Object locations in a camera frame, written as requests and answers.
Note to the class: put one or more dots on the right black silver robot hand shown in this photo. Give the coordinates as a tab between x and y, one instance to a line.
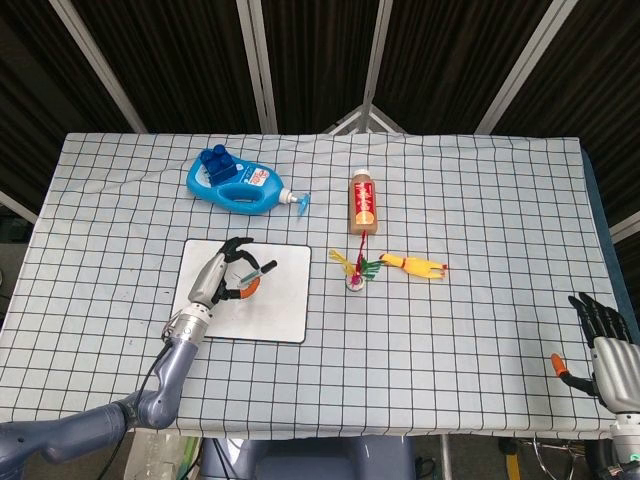
617	377

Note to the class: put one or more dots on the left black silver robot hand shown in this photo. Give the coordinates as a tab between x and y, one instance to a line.
210	280

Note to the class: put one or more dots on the green whiteboard marker black cap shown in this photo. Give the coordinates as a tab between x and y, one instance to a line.
262	270

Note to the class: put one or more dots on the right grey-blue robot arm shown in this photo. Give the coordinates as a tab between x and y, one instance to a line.
627	447

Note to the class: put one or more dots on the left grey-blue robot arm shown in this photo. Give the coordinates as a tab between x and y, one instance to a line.
175	365

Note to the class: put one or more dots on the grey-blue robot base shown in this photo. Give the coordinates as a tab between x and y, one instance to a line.
310	460

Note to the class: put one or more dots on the white dry-erase board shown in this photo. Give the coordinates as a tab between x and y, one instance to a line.
285	310

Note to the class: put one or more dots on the blue detergent pump bottle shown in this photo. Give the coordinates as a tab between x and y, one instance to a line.
250	192

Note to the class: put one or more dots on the dark blue toy brick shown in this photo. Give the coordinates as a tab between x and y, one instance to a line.
218	164

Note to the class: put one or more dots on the yellow tool under table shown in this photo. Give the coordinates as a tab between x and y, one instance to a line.
511	457

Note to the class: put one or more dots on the colourful feather shuttlecock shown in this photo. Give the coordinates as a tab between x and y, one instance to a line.
356	280

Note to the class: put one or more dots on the brown drink bottle red label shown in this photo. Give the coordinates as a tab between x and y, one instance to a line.
364	205

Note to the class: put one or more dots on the white black checked tablecloth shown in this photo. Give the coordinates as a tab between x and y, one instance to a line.
450	340

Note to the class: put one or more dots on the clear plastic bag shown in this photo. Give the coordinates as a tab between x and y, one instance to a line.
155	457

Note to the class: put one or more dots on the metal table leg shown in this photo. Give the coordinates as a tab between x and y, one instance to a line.
446	457

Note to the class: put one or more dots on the yellow rubber chicken toy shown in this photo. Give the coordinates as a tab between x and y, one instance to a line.
417	265

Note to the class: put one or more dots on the white triangular partition foot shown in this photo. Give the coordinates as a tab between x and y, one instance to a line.
372	120

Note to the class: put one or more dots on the white partition frame post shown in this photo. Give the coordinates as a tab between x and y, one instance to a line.
525	65
100	65
257	65
375	55

